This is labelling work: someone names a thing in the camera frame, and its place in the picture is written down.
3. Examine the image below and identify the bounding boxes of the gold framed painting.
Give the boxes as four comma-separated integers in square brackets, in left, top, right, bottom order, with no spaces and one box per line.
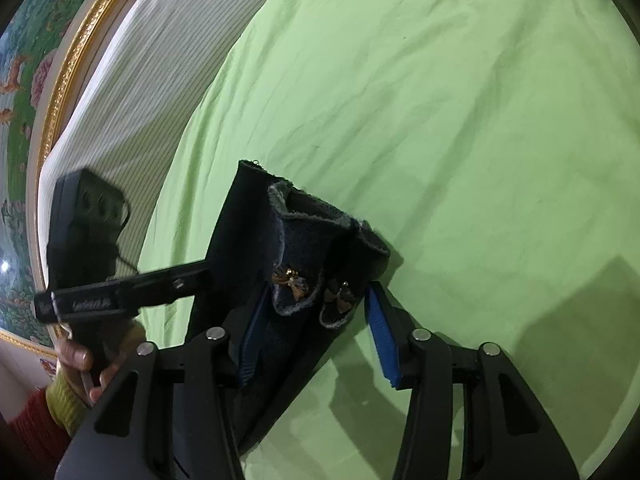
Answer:
[1,0,127,359]

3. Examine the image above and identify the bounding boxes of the black pants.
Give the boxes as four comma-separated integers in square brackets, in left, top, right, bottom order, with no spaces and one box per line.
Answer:
[184,160,390,454]

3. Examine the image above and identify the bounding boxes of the white striped headboard cushion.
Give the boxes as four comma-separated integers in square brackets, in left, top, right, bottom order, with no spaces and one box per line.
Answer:
[36,0,266,282]

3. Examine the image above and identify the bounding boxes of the left hand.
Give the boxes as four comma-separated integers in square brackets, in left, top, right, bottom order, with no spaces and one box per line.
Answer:
[55,339,126,405]

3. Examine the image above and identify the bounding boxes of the left forearm red yellow sleeve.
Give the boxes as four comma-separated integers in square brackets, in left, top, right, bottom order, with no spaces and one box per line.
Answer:
[1,373,89,479]

